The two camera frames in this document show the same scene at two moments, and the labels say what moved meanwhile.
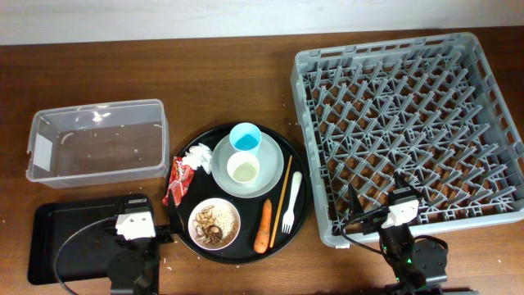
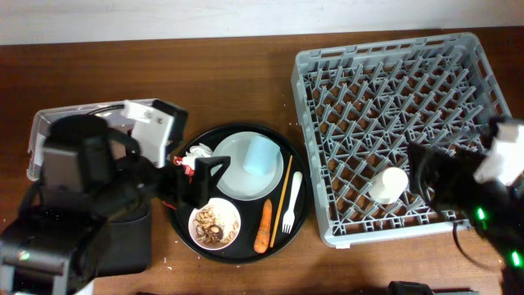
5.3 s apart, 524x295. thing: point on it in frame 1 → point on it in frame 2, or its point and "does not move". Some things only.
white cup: [243, 166] → [389, 185]
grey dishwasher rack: [430, 109] does not move
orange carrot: [262, 238] does not move
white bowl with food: [214, 224] does not move
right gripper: [374, 221] → [450, 164]
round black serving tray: [254, 201] does not move
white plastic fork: [288, 217] does not move
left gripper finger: [176, 222] → [197, 190]
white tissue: [198, 155] does not move
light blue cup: [246, 137] → [259, 156]
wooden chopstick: [282, 203] does not move
